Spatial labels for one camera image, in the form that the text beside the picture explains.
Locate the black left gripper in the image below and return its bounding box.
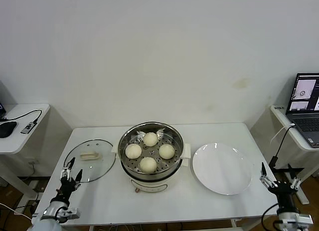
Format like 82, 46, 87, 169
59, 156, 84, 200

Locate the small grey usb hub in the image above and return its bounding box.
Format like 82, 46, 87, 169
20, 121, 36, 135

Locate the grey laptop with dark screen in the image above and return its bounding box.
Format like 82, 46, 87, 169
0, 81, 17, 120

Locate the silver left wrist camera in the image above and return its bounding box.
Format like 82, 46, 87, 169
65, 206, 82, 220

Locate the white laptop cable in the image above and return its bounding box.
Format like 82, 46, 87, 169
270, 123, 295, 145

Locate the white steamed baozi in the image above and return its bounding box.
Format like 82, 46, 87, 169
159, 143, 176, 160
125, 143, 143, 159
139, 156, 158, 174
143, 132, 159, 147

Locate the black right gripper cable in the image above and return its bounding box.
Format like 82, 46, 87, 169
261, 203, 280, 231

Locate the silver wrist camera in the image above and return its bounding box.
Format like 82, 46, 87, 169
65, 206, 82, 220
280, 213, 314, 228

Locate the black laptop power cable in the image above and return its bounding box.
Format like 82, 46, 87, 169
268, 125, 297, 172

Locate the perforated steel steamer basket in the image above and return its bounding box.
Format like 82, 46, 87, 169
117, 121, 184, 182

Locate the white floor cable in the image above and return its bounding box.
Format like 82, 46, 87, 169
0, 203, 32, 221

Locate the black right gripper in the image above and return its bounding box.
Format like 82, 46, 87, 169
259, 161, 304, 212

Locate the large white plate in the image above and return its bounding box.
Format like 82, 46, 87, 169
191, 141, 254, 196

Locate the white side table with label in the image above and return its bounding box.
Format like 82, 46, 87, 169
270, 104, 319, 205

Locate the white side table with mouse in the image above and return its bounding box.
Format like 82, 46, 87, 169
0, 103, 50, 199

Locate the black usb hub cable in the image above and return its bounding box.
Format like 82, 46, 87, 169
0, 109, 42, 128

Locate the open laptop showing camera windows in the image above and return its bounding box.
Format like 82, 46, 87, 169
285, 72, 319, 149

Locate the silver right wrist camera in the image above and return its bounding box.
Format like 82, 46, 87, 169
280, 213, 314, 228

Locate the white electric cooker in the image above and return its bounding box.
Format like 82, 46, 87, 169
111, 143, 191, 193

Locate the black computer mouse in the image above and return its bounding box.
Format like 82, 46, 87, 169
0, 121, 17, 139

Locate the round glass pot lid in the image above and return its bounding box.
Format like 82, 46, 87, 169
63, 139, 117, 184

